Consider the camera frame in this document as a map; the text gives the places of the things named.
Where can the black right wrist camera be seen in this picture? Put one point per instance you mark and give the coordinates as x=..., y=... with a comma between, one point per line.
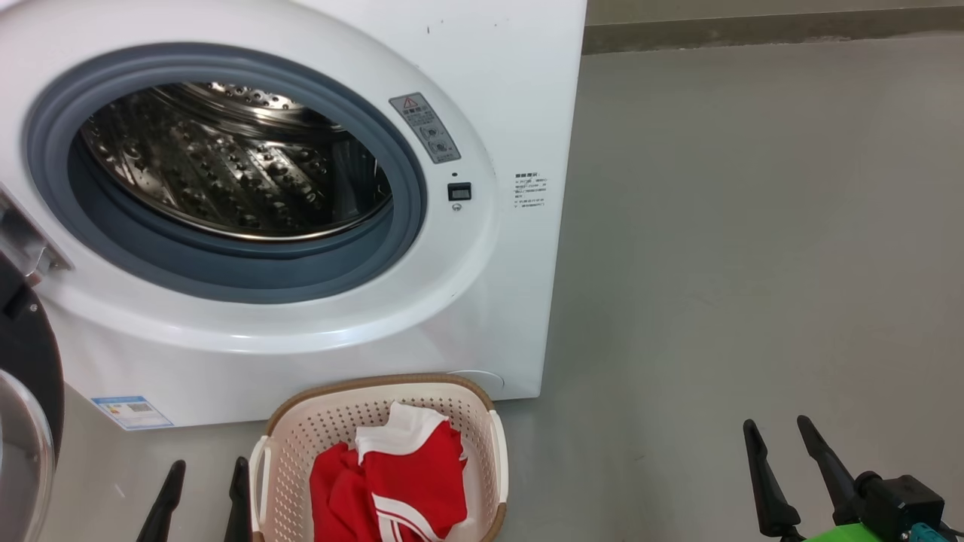
x=904, y=500

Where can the perforated steel washer drum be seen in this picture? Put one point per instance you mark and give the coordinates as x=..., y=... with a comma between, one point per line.
x=226, y=165

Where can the black door latch slot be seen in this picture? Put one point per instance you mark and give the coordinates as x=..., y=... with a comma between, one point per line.
x=459, y=191

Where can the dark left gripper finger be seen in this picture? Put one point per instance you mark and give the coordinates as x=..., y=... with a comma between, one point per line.
x=162, y=512
x=239, y=512

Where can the red lettered shirt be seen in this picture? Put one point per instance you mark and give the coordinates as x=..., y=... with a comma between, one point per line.
x=339, y=497

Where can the black-rimmed glass washer door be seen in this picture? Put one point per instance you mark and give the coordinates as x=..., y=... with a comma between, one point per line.
x=30, y=346

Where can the blue energy label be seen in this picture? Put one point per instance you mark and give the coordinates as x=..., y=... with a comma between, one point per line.
x=132, y=412

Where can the red and white striped shirt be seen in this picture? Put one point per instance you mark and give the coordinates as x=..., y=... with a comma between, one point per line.
x=422, y=467

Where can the cream perforated laundry basket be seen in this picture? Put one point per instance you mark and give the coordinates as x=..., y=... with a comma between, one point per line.
x=294, y=444

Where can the grey warning label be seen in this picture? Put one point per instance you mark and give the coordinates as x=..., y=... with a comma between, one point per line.
x=425, y=128

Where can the white front-load washing machine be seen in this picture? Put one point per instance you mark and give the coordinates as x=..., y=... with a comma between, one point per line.
x=489, y=301

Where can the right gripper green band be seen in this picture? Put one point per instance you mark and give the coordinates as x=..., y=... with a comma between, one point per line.
x=836, y=537

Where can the printed text sticker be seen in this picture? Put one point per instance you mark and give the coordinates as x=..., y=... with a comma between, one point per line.
x=530, y=190

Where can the grey rubber door gasket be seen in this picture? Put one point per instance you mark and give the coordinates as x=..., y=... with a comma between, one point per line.
x=226, y=275

